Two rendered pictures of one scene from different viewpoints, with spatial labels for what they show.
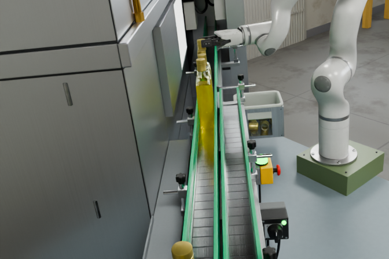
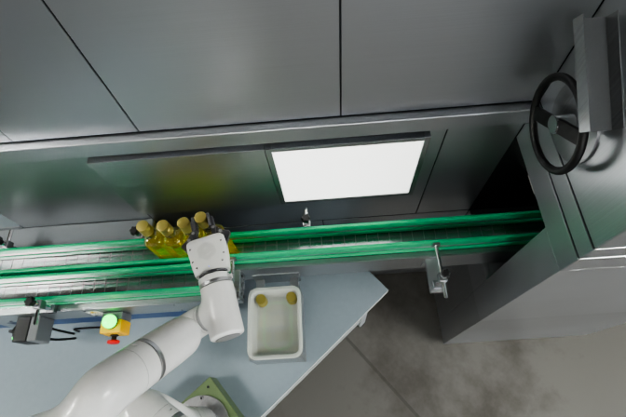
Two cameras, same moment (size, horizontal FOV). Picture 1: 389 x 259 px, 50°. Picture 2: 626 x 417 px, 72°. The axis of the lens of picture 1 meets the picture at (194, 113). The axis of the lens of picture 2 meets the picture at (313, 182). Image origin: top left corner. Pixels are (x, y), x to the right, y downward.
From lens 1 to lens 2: 216 cm
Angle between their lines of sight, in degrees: 68
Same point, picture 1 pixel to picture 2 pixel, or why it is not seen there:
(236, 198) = (26, 293)
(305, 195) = (168, 383)
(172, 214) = (24, 241)
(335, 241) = not seen: hidden behind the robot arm
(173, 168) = (93, 232)
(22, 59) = not seen: outside the picture
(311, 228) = not seen: hidden behind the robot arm
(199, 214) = (17, 263)
